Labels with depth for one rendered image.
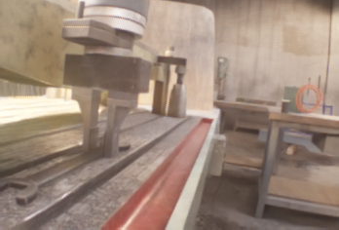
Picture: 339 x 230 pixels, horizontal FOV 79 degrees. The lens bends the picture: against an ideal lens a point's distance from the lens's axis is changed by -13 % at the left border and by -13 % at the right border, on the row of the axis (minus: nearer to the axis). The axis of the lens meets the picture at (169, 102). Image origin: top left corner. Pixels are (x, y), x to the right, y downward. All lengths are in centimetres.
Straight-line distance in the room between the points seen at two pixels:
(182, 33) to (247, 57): 559
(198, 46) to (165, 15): 29
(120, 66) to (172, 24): 118
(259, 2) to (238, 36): 121
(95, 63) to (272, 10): 710
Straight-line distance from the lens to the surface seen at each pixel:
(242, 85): 693
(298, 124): 183
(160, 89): 95
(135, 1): 34
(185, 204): 26
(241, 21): 726
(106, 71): 34
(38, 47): 40
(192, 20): 154
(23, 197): 24
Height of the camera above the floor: 95
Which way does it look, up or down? 4 degrees down
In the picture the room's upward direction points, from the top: 6 degrees clockwise
